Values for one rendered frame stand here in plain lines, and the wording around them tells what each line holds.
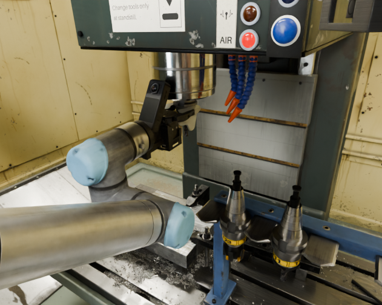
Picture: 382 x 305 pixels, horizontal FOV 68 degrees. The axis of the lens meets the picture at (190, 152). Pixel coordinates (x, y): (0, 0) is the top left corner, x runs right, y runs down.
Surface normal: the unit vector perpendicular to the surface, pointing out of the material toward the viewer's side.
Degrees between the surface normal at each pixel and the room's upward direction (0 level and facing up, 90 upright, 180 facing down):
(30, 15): 90
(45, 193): 24
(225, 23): 90
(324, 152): 90
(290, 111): 90
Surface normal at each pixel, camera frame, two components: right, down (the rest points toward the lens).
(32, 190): 0.32, -0.75
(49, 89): 0.84, 0.21
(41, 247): 0.88, -0.11
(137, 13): -0.54, 0.37
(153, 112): -0.50, -0.14
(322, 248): -0.03, -0.91
